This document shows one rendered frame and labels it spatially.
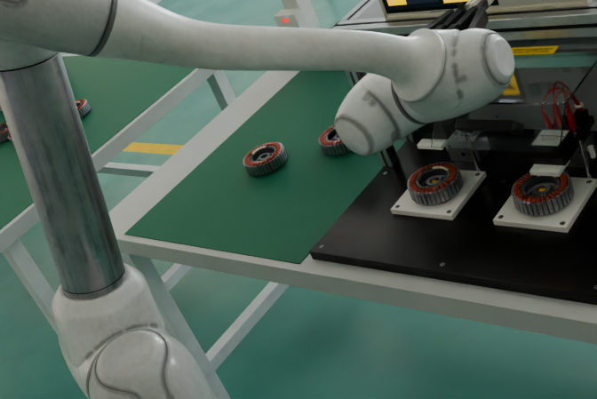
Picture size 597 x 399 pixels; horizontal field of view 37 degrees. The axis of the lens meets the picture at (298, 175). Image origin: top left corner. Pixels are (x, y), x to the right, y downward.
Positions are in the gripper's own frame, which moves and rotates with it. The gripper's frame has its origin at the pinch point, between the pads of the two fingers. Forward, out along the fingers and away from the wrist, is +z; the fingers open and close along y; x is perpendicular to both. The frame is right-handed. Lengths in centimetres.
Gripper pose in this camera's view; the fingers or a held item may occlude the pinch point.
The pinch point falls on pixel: (479, 3)
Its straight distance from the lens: 162.7
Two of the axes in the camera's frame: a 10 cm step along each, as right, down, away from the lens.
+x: -3.6, -8.0, -4.7
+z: 5.7, -5.9, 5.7
